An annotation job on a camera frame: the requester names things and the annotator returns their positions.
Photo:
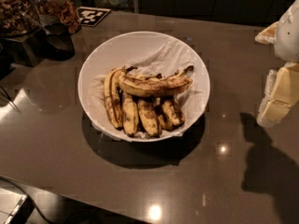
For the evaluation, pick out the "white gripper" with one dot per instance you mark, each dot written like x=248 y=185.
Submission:
x=289 y=36

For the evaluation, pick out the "spotted banana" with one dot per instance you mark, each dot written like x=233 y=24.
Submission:
x=112 y=98
x=149 y=118
x=169 y=113
x=130 y=116
x=147 y=87

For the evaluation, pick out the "white paper towel liner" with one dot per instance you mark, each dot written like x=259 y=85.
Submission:
x=144 y=98

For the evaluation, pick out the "black white marker card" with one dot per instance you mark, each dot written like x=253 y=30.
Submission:
x=91 y=16

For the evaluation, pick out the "glass jar of snacks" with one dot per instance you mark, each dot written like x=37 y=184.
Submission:
x=62 y=10

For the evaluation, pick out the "dark stand under jar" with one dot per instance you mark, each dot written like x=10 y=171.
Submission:
x=25 y=49

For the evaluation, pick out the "glass jar of nuts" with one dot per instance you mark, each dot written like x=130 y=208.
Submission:
x=16 y=17

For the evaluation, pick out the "grey box at corner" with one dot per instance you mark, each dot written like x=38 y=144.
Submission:
x=11 y=205

